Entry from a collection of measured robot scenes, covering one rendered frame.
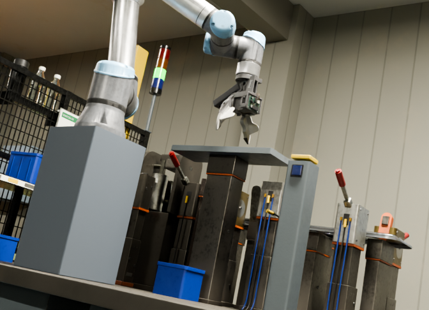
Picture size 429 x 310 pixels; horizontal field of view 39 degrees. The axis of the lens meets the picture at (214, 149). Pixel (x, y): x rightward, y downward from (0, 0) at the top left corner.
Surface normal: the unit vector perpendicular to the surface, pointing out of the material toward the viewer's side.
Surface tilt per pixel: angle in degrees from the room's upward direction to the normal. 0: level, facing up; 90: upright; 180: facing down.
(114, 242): 90
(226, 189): 90
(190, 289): 90
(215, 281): 90
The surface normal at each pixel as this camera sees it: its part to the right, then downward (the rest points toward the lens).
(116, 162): 0.78, 0.00
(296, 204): -0.54, -0.30
